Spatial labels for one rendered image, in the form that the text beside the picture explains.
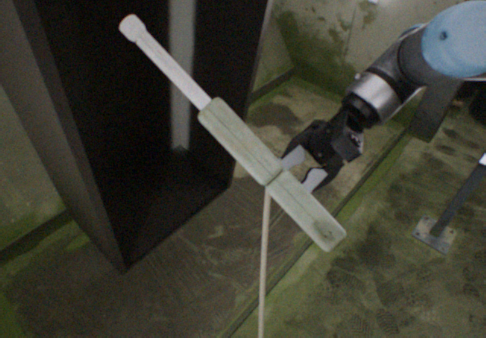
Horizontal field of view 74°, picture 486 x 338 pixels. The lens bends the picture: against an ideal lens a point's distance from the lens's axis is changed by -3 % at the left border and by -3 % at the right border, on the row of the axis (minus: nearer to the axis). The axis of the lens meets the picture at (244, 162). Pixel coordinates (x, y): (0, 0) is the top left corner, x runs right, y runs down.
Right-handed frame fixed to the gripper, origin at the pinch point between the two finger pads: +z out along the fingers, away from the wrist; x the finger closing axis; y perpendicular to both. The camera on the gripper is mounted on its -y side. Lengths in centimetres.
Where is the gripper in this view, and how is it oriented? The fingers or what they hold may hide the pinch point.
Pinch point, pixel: (279, 190)
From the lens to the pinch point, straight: 56.9
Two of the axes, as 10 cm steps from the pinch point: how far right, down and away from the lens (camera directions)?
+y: -0.4, -1.4, 9.9
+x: -6.9, -7.1, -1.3
